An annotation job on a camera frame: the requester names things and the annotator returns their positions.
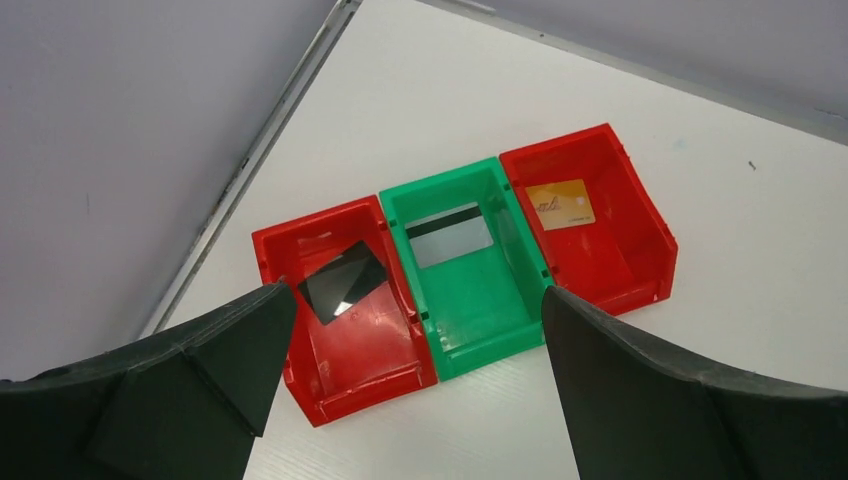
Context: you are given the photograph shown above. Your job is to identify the aluminium table edge rail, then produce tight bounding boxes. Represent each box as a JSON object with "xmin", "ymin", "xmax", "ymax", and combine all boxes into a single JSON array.
[{"xmin": 139, "ymin": 1, "xmax": 361, "ymax": 339}]

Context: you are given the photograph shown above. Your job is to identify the red plastic bin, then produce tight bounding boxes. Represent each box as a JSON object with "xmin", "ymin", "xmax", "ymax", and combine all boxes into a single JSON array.
[
  {"xmin": 252, "ymin": 195, "xmax": 438, "ymax": 427},
  {"xmin": 499, "ymin": 124, "xmax": 678, "ymax": 315}
]

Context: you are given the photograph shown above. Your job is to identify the right red plastic bin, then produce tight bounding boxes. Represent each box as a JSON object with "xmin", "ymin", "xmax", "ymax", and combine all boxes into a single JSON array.
[{"xmin": 499, "ymin": 124, "xmax": 678, "ymax": 315}]

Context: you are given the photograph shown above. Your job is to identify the gold credit card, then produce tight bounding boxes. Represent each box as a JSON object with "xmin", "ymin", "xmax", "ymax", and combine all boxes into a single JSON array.
[{"xmin": 526, "ymin": 179, "xmax": 595, "ymax": 231}]

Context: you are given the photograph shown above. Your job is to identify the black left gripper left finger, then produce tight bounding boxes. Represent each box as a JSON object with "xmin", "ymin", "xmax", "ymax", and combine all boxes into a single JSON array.
[{"xmin": 1, "ymin": 283, "xmax": 297, "ymax": 479}]

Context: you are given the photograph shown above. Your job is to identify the silver card with magnetic stripe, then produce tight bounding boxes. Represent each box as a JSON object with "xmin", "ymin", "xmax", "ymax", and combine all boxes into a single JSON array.
[{"xmin": 404, "ymin": 202, "xmax": 494, "ymax": 268}]

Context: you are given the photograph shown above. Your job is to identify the left red plastic bin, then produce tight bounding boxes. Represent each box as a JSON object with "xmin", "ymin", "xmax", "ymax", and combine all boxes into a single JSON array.
[{"xmin": 252, "ymin": 195, "xmax": 438, "ymax": 427}]

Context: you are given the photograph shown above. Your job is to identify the green plastic bin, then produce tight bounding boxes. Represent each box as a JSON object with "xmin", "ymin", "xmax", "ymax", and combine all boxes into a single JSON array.
[{"xmin": 379, "ymin": 157, "xmax": 553, "ymax": 382}]

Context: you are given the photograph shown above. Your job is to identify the black card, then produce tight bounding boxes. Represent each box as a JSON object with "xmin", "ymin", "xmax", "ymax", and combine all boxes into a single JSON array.
[{"xmin": 297, "ymin": 241, "xmax": 388, "ymax": 326}]

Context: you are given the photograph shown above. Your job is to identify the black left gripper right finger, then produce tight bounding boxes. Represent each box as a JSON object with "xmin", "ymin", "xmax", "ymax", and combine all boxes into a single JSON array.
[{"xmin": 541, "ymin": 286, "xmax": 847, "ymax": 479}]

